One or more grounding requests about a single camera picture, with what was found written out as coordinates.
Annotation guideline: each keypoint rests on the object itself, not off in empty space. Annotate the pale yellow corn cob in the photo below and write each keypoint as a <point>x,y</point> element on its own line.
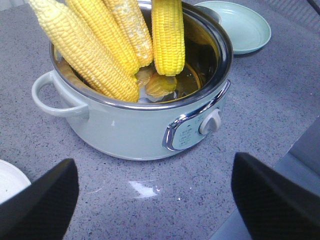
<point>82,50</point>

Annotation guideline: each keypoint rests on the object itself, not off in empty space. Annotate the yellow corn cob white patches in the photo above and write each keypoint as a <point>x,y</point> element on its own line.
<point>129,17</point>

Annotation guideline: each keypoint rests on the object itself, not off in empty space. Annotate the deep yellow corn cob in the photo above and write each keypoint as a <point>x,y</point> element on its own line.
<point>168,36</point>

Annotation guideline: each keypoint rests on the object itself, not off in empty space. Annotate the light green round plate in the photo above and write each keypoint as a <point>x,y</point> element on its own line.
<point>247,30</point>

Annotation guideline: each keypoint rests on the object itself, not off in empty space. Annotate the bright yellow corn cob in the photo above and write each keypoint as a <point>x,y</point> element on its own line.
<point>101,21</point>

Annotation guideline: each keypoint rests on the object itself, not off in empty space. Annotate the pale green electric cooking pot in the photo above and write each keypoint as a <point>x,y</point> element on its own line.
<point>150,129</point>

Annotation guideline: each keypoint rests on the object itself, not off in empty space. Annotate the white round plate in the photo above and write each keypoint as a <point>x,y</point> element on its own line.
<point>12,181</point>

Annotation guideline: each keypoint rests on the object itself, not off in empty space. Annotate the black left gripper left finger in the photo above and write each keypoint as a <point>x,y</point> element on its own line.
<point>43,210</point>

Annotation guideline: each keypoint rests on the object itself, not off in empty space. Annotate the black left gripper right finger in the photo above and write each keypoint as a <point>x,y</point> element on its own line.
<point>273,207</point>

